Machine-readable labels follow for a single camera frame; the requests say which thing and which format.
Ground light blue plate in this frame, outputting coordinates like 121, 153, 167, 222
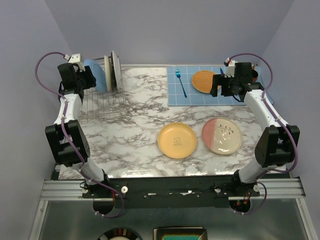
83, 59, 108, 93

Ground pink and cream plate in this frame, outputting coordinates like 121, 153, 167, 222
201, 117, 243, 155

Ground orange yellow plate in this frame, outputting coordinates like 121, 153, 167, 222
157, 122, 197, 159

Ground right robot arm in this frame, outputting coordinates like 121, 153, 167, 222
209, 60, 300, 196

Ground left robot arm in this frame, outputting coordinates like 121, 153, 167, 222
45, 63, 111, 198

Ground brown ceramic cup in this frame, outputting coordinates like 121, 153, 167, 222
251, 66, 259, 83

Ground woven wicker trivet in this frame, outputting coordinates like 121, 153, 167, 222
191, 70, 220, 94

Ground cream white plate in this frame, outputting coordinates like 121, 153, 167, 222
104, 55, 112, 92

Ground grey white plate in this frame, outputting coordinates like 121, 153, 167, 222
111, 51, 122, 90

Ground blue tiled placemat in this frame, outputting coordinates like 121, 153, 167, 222
166, 65, 275, 107

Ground blue metal fork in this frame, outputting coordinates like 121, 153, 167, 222
175, 69, 188, 98

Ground black mounting base bar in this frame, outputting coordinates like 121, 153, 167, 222
80, 175, 260, 209

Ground dark rectangular tray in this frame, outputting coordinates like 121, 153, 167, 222
153, 226, 208, 240

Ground round striped object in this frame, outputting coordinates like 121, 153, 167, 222
97, 227, 142, 240

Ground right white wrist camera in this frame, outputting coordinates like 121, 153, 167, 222
224, 60, 237, 78

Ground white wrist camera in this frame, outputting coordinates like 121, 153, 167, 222
224, 60, 237, 78
68, 53, 85, 72

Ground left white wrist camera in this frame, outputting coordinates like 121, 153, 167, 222
68, 53, 85, 72

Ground wire dish rack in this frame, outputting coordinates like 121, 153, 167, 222
78, 56, 131, 125

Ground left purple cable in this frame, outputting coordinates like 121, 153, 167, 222
34, 51, 125, 218

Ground aluminium extrusion rail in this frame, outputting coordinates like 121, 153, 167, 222
40, 178, 306, 201

